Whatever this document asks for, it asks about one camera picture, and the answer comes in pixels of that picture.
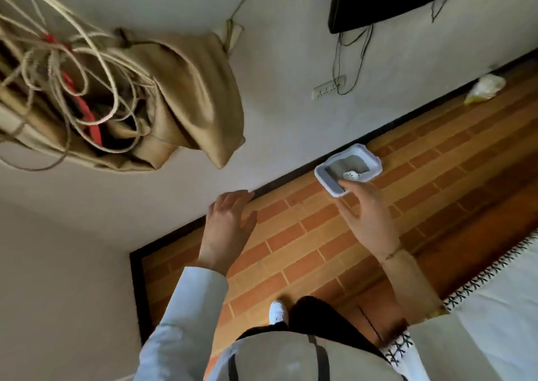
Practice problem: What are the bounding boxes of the person's left hand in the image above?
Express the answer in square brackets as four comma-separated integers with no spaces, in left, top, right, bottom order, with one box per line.
[198,190,258,275]

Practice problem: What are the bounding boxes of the person's right hand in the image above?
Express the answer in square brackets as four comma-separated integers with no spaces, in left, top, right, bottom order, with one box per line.
[336,180,404,264]

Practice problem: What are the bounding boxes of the person's right forearm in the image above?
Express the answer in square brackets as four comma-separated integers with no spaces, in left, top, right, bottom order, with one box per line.
[380,248,452,327]

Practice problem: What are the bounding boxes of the person's left forearm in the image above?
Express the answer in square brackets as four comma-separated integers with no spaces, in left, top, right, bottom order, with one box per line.
[138,265,230,381]

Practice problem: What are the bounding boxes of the white grey litter tray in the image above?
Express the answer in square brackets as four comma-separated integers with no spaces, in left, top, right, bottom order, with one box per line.
[314,143,383,198]

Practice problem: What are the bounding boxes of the white shoe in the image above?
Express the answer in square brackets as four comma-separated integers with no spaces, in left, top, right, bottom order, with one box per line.
[268,299,289,327]

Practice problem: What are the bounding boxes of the person's black trousers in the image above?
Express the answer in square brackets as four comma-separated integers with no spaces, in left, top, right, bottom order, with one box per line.
[235,295,389,358]

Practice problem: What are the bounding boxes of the white power strip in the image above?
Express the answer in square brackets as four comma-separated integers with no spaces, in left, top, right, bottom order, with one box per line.
[310,75,348,101]

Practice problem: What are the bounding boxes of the black baseboard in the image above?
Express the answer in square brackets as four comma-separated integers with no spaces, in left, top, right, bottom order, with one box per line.
[129,49,538,345]

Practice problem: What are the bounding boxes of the beige curtain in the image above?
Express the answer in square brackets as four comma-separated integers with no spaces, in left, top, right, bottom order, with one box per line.
[0,15,246,172]

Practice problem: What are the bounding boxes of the white bedspread black embroidery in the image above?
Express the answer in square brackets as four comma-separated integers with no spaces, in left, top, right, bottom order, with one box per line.
[383,229,538,381]

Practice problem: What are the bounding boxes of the crumpled yellowish plastic bag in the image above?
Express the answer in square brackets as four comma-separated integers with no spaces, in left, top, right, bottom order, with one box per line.
[463,73,507,106]

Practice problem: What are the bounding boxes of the thin wrist bracelet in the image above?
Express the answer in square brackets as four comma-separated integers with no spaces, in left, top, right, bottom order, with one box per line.
[379,246,405,266]

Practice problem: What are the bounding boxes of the person's grey top black straps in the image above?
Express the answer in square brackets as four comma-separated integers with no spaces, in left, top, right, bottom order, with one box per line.
[205,330,408,381]

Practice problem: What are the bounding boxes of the black television cables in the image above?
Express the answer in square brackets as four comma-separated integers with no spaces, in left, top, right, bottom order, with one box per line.
[331,0,452,96]

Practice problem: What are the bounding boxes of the red strap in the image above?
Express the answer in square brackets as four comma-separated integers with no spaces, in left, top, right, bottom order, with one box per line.
[43,33,104,149]

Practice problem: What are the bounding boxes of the bundle of beige ropes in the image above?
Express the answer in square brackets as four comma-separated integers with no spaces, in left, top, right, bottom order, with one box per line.
[0,0,157,172]

